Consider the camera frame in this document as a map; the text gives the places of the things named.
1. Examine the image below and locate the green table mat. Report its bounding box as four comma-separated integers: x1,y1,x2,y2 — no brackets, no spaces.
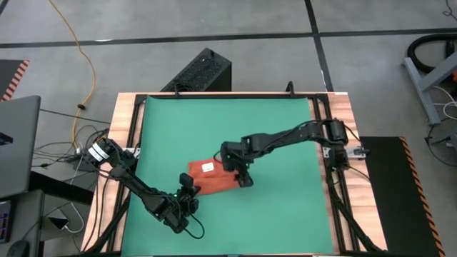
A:
121,96,335,256

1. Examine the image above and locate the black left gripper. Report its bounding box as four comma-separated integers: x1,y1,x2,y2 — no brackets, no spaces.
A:
163,173,201,235

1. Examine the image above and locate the black computer mouse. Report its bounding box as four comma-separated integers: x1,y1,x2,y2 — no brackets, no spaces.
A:
6,239,31,257

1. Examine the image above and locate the grey metal stand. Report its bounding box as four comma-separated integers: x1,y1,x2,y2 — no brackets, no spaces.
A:
402,49,457,126

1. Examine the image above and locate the black computer tower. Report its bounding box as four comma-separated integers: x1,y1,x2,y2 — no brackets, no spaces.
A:
160,47,232,93

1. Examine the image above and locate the black cable with plug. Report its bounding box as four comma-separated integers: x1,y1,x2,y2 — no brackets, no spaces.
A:
39,103,111,125

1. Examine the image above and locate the black metal table frame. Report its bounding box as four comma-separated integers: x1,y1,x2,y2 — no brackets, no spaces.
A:
84,91,388,257

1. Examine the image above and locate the yellow cable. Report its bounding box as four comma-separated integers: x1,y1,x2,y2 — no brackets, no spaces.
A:
47,0,97,149

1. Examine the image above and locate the grey desk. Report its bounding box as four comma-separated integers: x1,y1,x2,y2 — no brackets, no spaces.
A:
0,188,46,257

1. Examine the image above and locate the keypad device with blue keys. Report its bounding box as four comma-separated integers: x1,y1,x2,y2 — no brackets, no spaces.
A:
0,200,15,246

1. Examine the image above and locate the large black orange-striped floor mat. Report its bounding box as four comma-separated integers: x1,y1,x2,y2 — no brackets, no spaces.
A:
358,135,446,257

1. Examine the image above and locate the grey laptop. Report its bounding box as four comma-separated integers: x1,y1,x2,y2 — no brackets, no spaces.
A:
0,95,42,199

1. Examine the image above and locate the orange towel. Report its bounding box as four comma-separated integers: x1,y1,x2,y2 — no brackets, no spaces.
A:
188,158,241,196

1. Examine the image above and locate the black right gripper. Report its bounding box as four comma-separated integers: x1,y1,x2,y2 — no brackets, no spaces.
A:
219,137,258,188

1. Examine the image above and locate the black hose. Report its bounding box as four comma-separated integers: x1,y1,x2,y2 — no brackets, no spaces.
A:
406,33,457,74

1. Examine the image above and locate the small black orange-striped floor mat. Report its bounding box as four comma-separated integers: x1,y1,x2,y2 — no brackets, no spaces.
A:
0,59,30,103

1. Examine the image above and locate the white phone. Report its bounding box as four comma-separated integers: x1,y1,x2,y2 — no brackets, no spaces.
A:
47,216,71,232

